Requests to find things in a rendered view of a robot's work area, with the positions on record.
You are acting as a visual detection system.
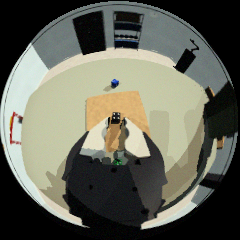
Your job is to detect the blue die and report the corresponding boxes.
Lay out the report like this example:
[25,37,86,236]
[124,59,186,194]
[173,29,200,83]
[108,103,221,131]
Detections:
[111,79,119,87]

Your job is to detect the tan flat mat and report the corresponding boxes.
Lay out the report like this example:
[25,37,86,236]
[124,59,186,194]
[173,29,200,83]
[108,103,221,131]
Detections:
[87,91,151,152]

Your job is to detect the green die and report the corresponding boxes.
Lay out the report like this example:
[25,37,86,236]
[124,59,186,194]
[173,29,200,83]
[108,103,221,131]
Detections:
[114,159,122,165]

